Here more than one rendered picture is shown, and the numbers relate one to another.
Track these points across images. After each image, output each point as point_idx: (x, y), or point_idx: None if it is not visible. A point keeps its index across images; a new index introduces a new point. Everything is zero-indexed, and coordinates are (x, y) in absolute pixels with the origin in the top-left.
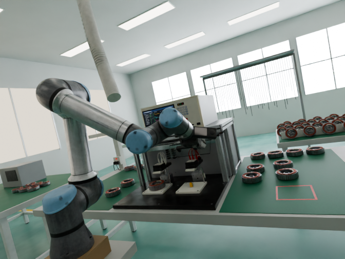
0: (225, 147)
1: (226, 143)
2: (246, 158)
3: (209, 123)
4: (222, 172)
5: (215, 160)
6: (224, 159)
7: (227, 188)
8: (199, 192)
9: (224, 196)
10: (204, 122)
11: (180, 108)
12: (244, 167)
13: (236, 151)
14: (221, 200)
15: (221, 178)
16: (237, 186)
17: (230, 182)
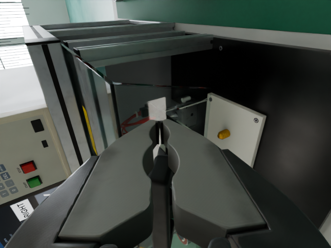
0: (113, 39)
1: (98, 37)
2: (119, 12)
3: (38, 85)
4: (191, 48)
5: (143, 70)
6: (156, 39)
7: (241, 34)
8: (265, 116)
9: (291, 39)
10: (29, 106)
11: None
12: (148, 7)
13: (112, 25)
14: (324, 45)
15: (193, 57)
16: (233, 3)
17: (208, 32)
